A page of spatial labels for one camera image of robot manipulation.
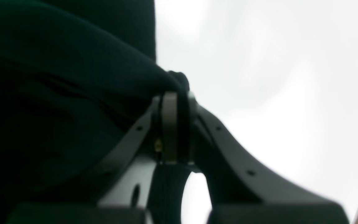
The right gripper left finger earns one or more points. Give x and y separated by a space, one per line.
117 189

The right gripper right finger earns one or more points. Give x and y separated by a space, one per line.
243 190

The black graphic T-shirt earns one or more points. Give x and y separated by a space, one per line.
74 77

